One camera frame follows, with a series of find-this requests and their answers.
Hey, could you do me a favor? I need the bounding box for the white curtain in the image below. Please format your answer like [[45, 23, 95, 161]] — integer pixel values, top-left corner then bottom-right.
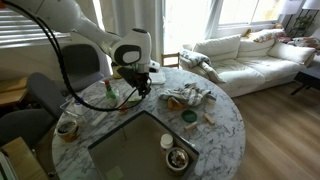
[[100, 0, 163, 62]]

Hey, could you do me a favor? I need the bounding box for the wooden block right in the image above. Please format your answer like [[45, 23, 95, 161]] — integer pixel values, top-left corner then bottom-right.
[[203, 113, 216, 125]]

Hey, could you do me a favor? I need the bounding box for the wooden chair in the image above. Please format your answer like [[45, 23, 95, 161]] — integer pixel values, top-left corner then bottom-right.
[[161, 53, 179, 68]]

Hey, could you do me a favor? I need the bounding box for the green round lid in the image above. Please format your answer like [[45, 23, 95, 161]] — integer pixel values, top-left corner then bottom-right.
[[181, 110, 197, 123]]

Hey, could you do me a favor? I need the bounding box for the white rectangular eraser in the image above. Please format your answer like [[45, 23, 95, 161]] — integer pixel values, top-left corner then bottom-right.
[[91, 112, 108, 126]]

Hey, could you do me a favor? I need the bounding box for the floral pillow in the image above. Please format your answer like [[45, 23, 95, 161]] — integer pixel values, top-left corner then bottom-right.
[[249, 29, 285, 43]]

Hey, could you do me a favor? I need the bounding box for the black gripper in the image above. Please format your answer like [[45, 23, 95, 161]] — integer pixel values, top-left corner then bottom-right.
[[117, 67, 152, 98]]

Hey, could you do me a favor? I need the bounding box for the bowl with contents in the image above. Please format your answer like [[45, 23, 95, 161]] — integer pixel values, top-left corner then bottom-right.
[[165, 147, 189, 173]]

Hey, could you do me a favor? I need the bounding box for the orange item under cloth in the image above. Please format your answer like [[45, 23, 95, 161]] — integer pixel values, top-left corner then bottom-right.
[[167, 97, 184, 110]]

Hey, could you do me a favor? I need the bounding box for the striped grey cloth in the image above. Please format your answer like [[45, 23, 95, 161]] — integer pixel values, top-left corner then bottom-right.
[[159, 83, 216, 106]]

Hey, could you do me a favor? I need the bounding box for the wooden block left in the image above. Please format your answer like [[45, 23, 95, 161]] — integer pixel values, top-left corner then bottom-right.
[[184, 122, 198, 130]]

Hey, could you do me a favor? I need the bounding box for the white bottle blue cap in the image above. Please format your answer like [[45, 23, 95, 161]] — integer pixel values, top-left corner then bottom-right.
[[74, 99, 86, 115]]

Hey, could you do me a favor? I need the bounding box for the grey office chair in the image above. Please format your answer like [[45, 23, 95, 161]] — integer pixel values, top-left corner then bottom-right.
[[0, 44, 104, 147]]

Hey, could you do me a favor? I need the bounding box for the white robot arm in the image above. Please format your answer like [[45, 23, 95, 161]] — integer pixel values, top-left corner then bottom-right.
[[1, 0, 160, 97]]

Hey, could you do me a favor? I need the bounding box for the green bottle red cap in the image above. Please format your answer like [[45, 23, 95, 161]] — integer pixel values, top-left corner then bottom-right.
[[104, 80, 118, 108]]

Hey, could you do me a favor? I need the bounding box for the yellow card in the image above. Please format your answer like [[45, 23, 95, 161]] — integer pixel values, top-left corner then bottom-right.
[[127, 95, 142, 102]]

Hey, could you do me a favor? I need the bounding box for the dark side table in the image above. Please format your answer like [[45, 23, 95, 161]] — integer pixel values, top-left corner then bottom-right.
[[291, 66, 320, 95]]

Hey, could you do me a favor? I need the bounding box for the grey square tray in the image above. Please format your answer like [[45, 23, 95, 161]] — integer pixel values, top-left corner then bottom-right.
[[88, 111, 199, 180]]

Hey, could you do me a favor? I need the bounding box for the white sofa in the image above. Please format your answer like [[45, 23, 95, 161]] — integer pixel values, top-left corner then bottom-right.
[[179, 34, 315, 97]]

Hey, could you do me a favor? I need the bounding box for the round tin with lid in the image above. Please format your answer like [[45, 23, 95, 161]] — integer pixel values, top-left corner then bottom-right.
[[56, 120, 79, 142]]

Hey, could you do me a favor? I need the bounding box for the wooden block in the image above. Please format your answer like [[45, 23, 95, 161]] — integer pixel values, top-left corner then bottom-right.
[[184, 122, 198, 130], [203, 113, 216, 125]]

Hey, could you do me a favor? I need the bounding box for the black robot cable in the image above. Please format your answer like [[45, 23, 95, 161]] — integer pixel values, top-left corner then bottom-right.
[[0, 0, 148, 113]]

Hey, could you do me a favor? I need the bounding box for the red and tan small item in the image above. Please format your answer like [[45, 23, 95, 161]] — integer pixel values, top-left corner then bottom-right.
[[119, 104, 127, 115]]

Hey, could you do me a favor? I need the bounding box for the brown bottle yellow cap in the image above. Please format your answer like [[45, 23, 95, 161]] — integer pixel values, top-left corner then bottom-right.
[[111, 62, 122, 79]]

